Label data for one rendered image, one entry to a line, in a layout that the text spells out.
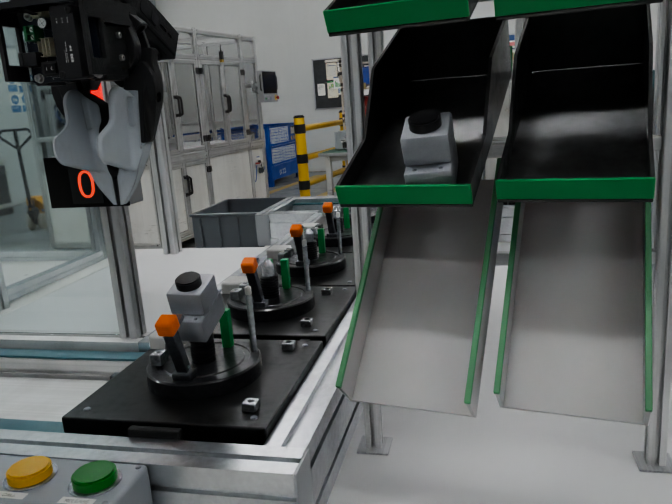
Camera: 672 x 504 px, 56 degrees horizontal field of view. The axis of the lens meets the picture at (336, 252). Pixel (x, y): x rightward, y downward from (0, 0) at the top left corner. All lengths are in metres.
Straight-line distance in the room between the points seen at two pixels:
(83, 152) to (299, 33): 11.63
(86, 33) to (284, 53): 11.78
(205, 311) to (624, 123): 0.49
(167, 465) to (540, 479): 0.41
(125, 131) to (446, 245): 0.37
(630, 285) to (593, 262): 0.04
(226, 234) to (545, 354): 2.25
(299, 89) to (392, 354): 11.50
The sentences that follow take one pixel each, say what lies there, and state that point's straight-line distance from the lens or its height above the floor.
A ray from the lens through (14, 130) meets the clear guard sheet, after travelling 1.06.
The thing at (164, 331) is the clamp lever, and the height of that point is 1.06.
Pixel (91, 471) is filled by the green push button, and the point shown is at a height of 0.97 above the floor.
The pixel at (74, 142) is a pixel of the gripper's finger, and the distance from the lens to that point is 0.53.
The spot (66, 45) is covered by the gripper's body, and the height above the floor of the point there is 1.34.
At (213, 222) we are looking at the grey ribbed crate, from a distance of 2.81.
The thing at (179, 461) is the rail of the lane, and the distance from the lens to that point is 0.66.
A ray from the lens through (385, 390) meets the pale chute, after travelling 0.66.
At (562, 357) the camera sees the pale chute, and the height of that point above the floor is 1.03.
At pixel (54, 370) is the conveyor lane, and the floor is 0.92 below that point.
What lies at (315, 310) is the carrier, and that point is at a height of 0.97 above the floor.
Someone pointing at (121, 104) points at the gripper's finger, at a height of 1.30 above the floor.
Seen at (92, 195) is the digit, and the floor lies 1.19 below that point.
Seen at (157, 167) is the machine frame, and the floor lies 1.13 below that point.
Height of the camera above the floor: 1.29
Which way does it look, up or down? 13 degrees down
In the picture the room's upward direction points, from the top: 4 degrees counter-clockwise
